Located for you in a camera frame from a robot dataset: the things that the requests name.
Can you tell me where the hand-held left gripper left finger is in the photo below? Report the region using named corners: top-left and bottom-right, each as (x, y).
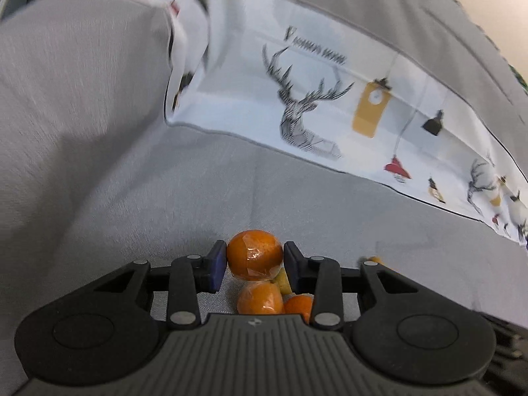
top-left (93, 240), bottom-right (228, 328)

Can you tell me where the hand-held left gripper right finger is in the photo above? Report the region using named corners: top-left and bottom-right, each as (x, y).
top-left (284, 241), bottom-right (418, 330)

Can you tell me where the grey pillow with printed edge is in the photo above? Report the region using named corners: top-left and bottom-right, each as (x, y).
top-left (0, 0), bottom-right (212, 232)

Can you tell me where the plastic-wrapped orange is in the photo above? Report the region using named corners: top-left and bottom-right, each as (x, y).
top-left (282, 294), bottom-right (315, 325)
top-left (226, 230), bottom-right (285, 282)
top-left (236, 281), bottom-right (285, 316)

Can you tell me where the small yellow fruit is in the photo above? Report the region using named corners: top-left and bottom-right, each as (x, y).
top-left (272, 271), bottom-right (292, 296)

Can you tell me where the grey bed sheet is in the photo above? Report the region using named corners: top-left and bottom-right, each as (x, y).
top-left (0, 124), bottom-right (528, 380)

